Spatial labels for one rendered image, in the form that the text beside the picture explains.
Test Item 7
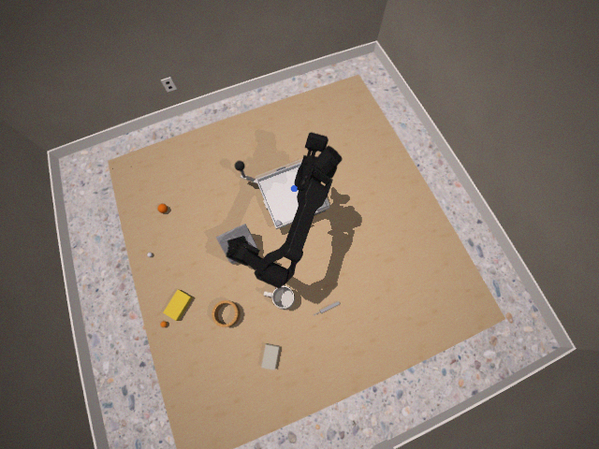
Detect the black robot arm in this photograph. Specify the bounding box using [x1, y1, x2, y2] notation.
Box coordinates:
[226, 146, 343, 288]

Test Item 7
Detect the yellow rectangular block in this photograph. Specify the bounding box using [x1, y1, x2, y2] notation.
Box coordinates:
[163, 289, 192, 321]

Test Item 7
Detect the white mug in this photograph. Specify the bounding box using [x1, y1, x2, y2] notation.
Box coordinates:
[264, 285, 295, 310]

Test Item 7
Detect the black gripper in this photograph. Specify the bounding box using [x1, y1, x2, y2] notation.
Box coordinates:
[294, 132, 329, 187]

